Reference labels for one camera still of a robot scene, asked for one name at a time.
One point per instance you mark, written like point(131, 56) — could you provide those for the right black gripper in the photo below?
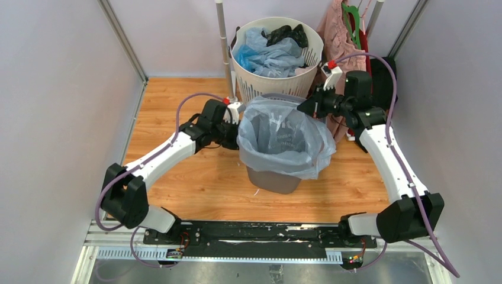
point(314, 107)

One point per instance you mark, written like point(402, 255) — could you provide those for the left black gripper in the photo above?
point(233, 144)

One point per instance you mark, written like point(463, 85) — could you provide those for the light blue plastic bag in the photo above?
point(274, 136)

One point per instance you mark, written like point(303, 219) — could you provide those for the white slotted laundry basket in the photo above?
point(251, 85)

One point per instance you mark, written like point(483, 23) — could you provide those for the grey mesh trash bin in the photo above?
point(271, 181)

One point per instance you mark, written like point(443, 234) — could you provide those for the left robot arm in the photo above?
point(124, 192)

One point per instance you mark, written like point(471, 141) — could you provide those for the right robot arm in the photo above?
point(413, 211)

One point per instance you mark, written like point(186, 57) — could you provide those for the silver clothes rack pole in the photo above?
point(223, 35)

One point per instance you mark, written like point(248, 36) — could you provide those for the white rack base foot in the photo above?
point(231, 83)

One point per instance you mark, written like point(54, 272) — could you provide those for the pink plastic bag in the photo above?
point(302, 70)

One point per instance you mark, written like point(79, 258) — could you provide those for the crumpled pale blue bag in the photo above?
point(276, 61)

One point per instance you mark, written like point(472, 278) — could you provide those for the black plastic bag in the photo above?
point(297, 34)

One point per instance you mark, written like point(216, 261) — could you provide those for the pink hanging garment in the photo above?
point(337, 43)

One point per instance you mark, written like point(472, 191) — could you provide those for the black garment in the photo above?
point(382, 85)

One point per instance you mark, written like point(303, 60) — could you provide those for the bright blue plastic bag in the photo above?
point(243, 55)

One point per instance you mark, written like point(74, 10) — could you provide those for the green clothes hanger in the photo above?
point(346, 20)

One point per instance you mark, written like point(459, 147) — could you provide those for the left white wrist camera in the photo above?
point(233, 111)

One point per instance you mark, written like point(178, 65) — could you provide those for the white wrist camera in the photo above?
point(233, 111)
point(333, 73)

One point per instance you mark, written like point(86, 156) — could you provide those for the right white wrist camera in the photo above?
point(333, 73)

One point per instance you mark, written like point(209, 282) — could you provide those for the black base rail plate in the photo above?
point(259, 240)

